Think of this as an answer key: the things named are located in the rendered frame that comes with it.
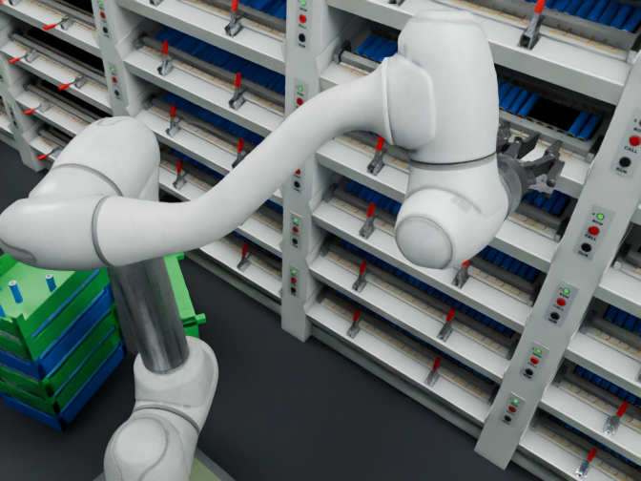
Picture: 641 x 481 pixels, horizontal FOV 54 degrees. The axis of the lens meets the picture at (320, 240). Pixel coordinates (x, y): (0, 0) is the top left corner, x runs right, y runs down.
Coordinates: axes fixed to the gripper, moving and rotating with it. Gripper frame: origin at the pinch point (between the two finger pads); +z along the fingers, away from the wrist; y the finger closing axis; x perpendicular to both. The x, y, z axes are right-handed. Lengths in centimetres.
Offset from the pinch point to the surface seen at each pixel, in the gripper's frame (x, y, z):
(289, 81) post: 13, 62, 16
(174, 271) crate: 84, 93, 13
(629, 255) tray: 22.4, -18.4, 24.8
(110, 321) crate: 90, 93, -11
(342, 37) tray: 1, 54, 22
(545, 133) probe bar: 3.8, 4.2, 19.3
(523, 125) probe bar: 3.9, 8.5, 19.2
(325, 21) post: -3, 54, 15
